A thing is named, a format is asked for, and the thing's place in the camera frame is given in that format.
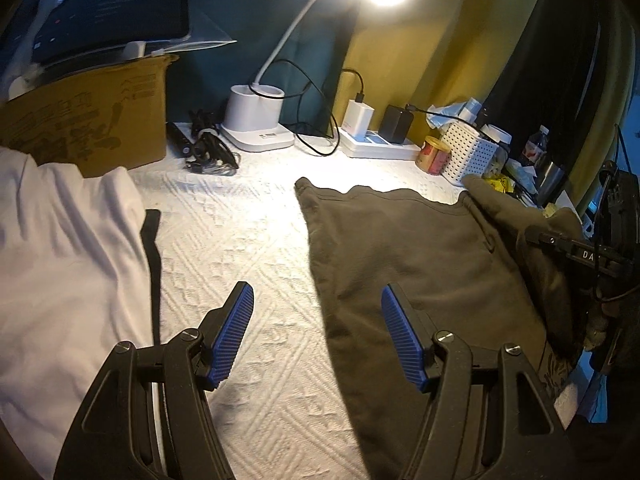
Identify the stainless steel tumbler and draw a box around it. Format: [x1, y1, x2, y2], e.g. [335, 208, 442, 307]
[536, 162, 564, 206]

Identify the white perforated plastic basket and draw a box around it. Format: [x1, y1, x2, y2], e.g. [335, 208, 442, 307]
[442, 122, 499, 185]

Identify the brown cardboard box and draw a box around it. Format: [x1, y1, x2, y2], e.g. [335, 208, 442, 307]
[1, 54, 178, 178]

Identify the yellow snack packet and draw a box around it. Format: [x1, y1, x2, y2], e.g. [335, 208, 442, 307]
[483, 174, 515, 195]

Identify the white USB charger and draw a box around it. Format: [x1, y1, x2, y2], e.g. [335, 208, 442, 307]
[342, 100, 374, 142]

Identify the brown t-shirt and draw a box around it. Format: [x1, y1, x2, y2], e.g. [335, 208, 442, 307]
[295, 176, 585, 479]

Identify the red can with yellow lid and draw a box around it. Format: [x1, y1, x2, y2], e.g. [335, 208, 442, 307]
[416, 136, 451, 176]

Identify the white power strip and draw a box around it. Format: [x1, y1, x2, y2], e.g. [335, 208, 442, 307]
[338, 128, 420, 160]

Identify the clear jar with white lid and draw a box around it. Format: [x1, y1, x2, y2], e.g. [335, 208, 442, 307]
[482, 124, 512, 179]

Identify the bundled black cable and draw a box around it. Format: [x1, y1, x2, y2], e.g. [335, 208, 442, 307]
[167, 108, 241, 177]

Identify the black adapter cable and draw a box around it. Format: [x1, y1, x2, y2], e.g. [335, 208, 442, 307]
[403, 103, 511, 162]

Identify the tablet with dark screen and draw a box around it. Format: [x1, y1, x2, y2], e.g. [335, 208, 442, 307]
[0, 0, 239, 86]

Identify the white desk lamp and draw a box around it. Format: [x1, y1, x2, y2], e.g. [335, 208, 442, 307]
[221, 0, 407, 156]

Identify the white folded garment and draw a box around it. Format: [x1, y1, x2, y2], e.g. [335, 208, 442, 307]
[1, 148, 152, 479]

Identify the black power adapter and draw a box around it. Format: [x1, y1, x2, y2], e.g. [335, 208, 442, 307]
[378, 105, 413, 144]

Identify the plastic bottle red label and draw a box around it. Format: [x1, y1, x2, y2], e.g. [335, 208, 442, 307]
[521, 125, 549, 167]

